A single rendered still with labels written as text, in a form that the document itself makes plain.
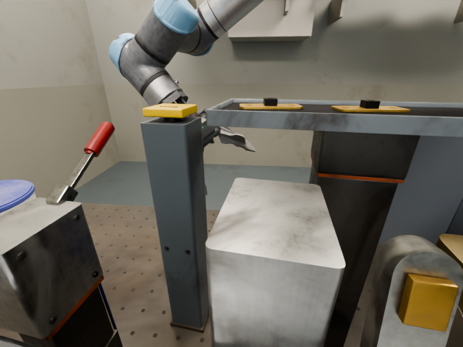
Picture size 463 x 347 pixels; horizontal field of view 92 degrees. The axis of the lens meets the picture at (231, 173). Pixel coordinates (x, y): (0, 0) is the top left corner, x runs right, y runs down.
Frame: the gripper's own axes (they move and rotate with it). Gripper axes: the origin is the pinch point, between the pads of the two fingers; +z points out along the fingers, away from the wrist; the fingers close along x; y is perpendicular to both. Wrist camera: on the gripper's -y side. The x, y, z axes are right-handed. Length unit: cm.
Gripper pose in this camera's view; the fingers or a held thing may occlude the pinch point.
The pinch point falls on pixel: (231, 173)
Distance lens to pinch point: 51.4
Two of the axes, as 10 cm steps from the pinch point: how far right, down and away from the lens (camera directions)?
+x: 7.4, -6.6, 1.3
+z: 6.6, 7.5, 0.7
